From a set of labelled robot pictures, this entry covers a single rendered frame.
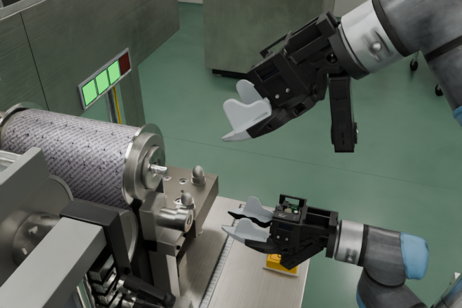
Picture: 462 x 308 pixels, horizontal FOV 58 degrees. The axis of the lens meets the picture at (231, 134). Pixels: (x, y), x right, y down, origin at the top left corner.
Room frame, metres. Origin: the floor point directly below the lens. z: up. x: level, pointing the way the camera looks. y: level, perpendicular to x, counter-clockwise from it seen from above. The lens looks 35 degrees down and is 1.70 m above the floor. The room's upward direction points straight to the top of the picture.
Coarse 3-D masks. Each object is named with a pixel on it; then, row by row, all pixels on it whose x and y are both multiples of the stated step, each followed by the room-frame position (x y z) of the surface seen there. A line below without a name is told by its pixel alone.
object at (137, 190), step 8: (144, 136) 0.56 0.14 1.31; (152, 136) 0.57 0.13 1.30; (160, 136) 0.60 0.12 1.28; (144, 144) 0.54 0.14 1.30; (152, 144) 0.57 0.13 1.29; (160, 144) 0.59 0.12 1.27; (136, 152) 0.53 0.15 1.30; (144, 152) 0.54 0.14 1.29; (136, 160) 0.52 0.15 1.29; (136, 168) 0.51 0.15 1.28; (136, 176) 0.51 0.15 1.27; (136, 184) 0.50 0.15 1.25; (136, 192) 0.50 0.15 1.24; (144, 192) 0.52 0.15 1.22
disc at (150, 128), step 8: (144, 128) 0.57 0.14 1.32; (152, 128) 0.59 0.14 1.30; (136, 136) 0.54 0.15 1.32; (136, 144) 0.54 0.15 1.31; (128, 152) 0.52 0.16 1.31; (128, 160) 0.51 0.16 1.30; (128, 168) 0.51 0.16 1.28; (128, 176) 0.50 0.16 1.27; (128, 184) 0.50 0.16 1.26; (128, 192) 0.50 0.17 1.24; (128, 200) 0.49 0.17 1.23; (136, 200) 0.51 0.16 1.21; (144, 200) 0.54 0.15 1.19
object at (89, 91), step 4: (92, 80) 0.96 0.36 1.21; (88, 84) 0.94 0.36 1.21; (92, 84) 0.95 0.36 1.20; (84, 88) 0.92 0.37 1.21; (88, 88) 0.93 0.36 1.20; (92, 88) 0.95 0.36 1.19; (84, 92) 0.92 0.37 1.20; (88, 92) 0.93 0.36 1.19; (92, 92) 0.95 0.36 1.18; (88, 96) 0.93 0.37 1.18; (92, 96) 0.94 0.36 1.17; (96, 96) 0.96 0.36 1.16; (88, 100) 0.92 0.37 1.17
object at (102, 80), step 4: (104, 72) 1.01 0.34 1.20; (100, 76) 0.99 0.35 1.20; (104, 76) 1.01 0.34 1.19; (96, 80) 0.97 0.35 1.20; (100, 80) 0.99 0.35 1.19; (104, 80) 1.01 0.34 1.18; (100, 84) 0.99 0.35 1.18; (104, 84) 1.00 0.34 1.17; (108, 84) 1.02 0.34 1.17; (100, 88) 0.98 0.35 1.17; (104, 88) 1.00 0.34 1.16; (100, 92) 0.98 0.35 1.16
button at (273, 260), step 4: (268, 256) 0.63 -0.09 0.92; (272, 256) 0.63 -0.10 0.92; (276, 256) 0.63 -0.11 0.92; (268, 260) 0.62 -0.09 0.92; (272, 260) 0.62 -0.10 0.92; (276, 260) 0.62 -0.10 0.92; (268, 264) 0.62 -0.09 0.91; (272, 264) 0.61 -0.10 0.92; (276, 264) 0.61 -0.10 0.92; (276, 268) 0.61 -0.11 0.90; (280, 268) 0.61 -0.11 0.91; (284, 268) 0.61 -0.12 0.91; (296, 268) 0.60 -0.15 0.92; (292, 272) 0.60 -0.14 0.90
